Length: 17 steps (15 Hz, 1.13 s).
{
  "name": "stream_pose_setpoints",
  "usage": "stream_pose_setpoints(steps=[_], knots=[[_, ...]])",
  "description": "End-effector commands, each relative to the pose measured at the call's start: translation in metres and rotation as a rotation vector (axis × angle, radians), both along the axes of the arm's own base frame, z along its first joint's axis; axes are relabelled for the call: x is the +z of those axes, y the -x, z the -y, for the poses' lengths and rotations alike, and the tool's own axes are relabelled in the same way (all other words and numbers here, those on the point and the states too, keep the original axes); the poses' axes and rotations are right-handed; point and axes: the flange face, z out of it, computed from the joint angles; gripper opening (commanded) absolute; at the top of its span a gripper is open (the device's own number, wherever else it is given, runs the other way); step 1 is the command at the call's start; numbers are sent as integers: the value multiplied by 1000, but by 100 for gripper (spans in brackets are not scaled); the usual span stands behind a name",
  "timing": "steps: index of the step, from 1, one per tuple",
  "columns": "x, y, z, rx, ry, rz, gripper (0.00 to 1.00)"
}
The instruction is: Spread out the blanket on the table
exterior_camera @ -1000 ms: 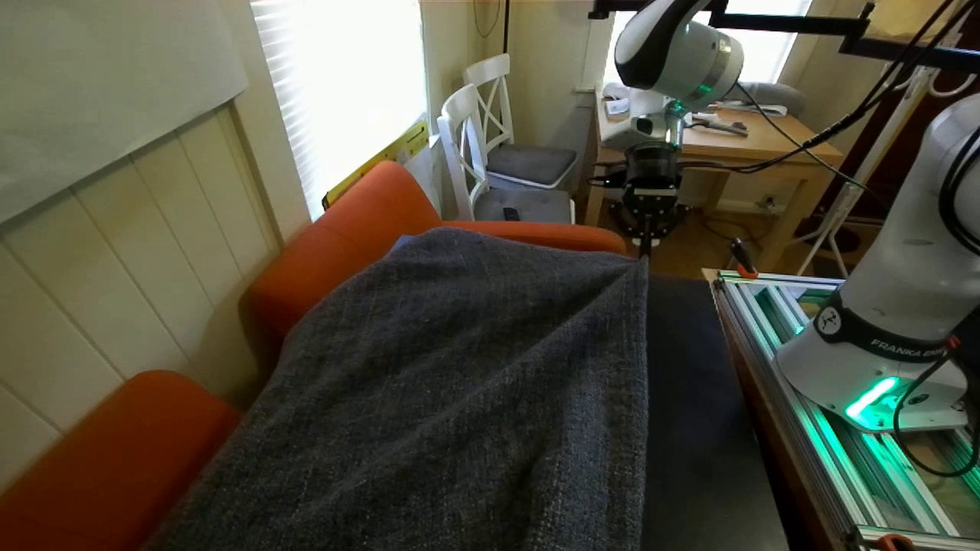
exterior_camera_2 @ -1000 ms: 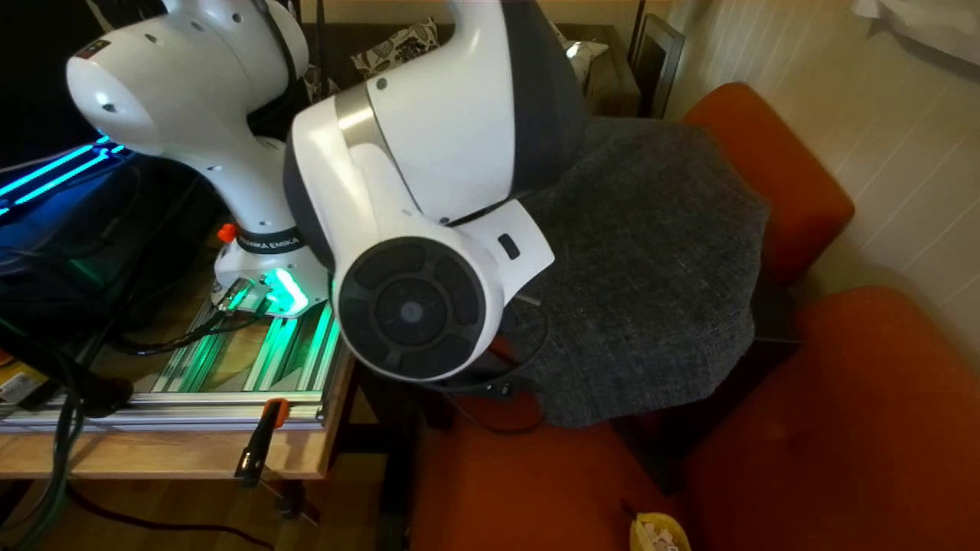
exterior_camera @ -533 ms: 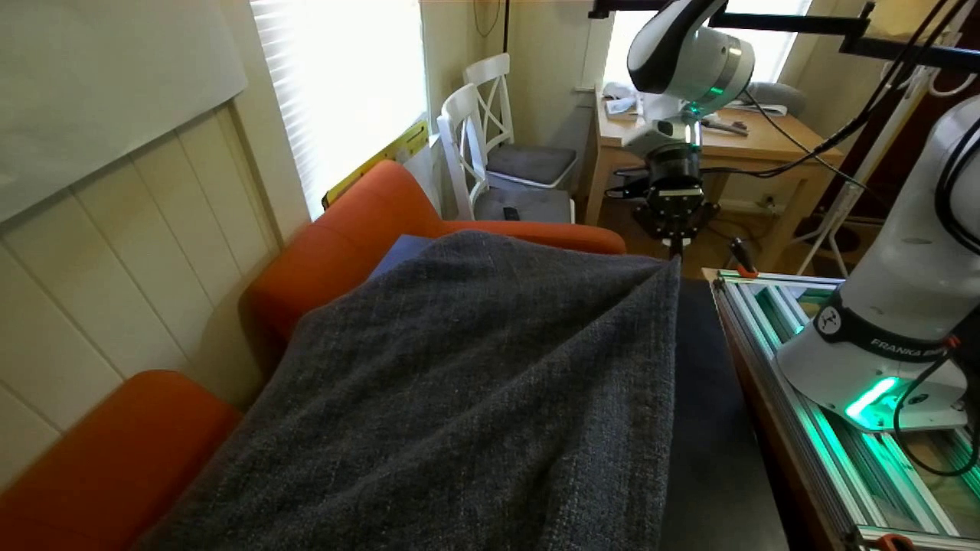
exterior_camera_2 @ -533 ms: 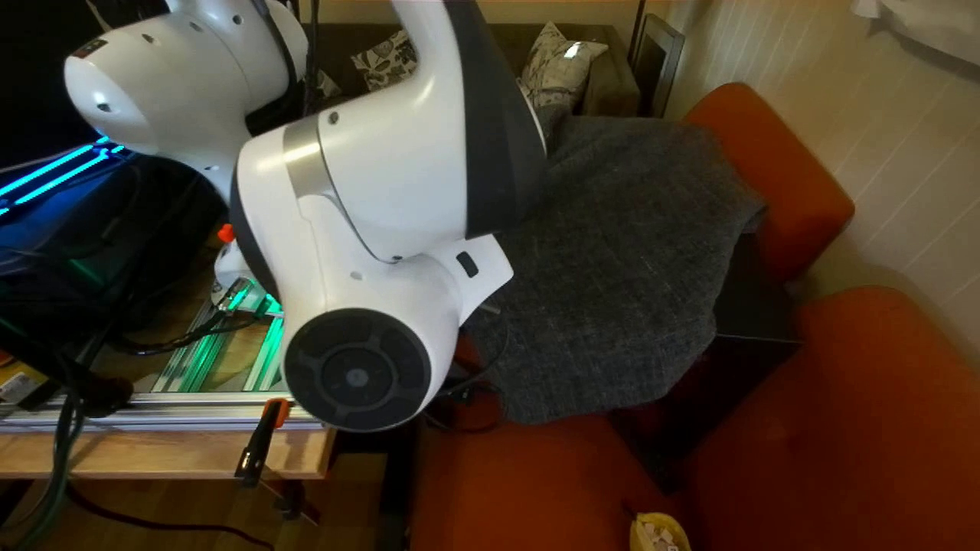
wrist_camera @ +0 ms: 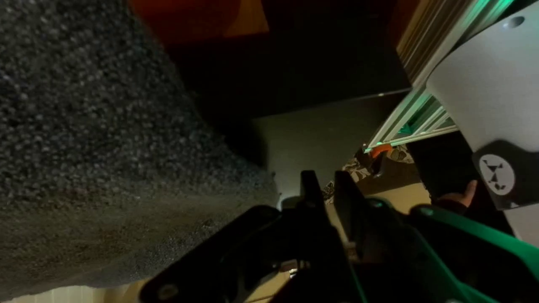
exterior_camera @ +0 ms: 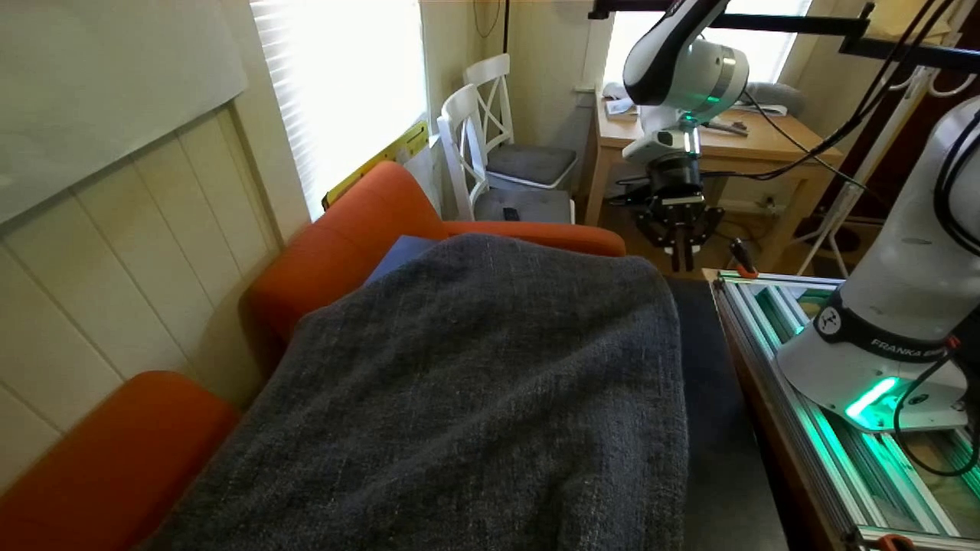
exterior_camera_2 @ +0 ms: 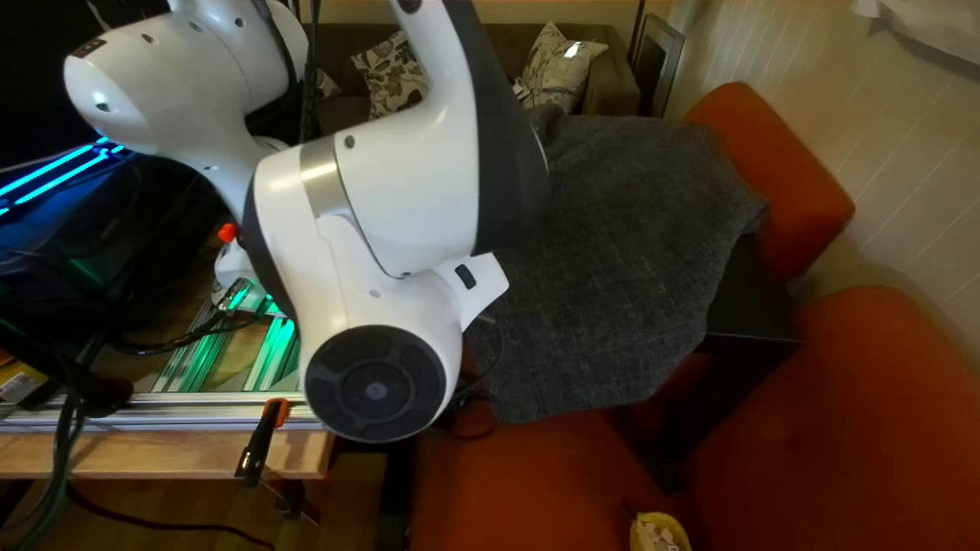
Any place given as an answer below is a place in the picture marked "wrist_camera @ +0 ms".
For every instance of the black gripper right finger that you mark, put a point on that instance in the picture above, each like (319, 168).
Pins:
(405, 246)

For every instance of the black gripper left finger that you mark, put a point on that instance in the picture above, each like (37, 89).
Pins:
(270, 246)

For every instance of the gray knitted blanket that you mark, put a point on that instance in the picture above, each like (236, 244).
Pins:
(101, 157)

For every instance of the orange bar clamp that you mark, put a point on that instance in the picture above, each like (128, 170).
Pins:
(381, 152)

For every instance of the black low table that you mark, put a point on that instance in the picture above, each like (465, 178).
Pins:
(292, 61)

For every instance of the orange upholstered armchair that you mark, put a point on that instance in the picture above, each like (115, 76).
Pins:
(191, 17)

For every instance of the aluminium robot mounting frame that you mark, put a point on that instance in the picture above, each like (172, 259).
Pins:
(426, 44)

